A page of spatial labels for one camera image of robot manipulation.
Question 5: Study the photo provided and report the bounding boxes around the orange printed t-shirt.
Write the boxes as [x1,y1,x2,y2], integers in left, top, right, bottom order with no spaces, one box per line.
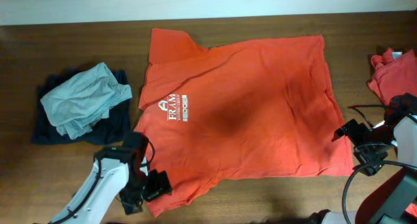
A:
[136,29,353,216]

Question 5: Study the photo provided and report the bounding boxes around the red crumpled shirt pile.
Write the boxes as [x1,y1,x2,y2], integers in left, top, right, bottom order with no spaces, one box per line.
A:
[368,48,416,105]

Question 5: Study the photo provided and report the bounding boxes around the dark navy folded garment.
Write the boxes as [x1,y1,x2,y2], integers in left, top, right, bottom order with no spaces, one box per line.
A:
[31,70,130,145]

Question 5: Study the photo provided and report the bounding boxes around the grey folded shirt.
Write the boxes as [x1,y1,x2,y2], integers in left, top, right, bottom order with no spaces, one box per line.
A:
[40,63,132,139]

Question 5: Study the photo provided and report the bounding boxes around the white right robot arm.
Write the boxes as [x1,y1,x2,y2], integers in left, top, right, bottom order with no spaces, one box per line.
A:
[306,93,416,224]

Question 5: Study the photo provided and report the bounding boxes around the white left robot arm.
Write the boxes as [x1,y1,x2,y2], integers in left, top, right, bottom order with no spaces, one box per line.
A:
[50,147,172,224]

